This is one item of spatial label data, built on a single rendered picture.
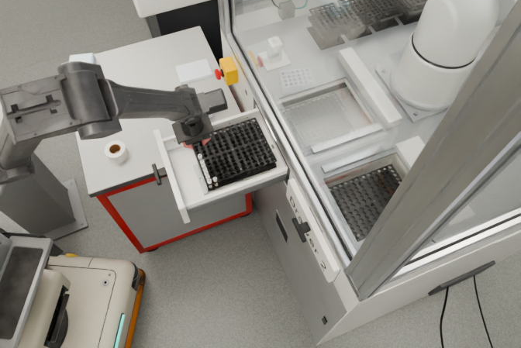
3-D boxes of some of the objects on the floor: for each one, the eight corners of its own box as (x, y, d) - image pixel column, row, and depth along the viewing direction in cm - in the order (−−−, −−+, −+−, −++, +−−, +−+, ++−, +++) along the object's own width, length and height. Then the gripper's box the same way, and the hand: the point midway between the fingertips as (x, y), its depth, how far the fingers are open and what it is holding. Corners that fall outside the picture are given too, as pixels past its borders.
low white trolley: (143, 263, 201) (87, 194, 136) (115, 160, 231) (60, 63, 166) (255, 220, 212) (253, 138, 148) (215, 127, 242) (199, 25, 177)
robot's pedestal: (27, 252, 203) (-81, 179, 139) (17, 201, 217) (-85, 114, 153) (88, 226, 210) (12, 146, 145) (75, 179, 224) (1, 87, 159)
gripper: (174, 132, 105) (184, 161, 119) (212, 119, 107) (218, 149, 121) (167, 111, 109) (177, 142, 122) (204, 99, 110) (211, 131, 124)
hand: (197, 144), depth 121 cm, fingers open, 3 cm apart
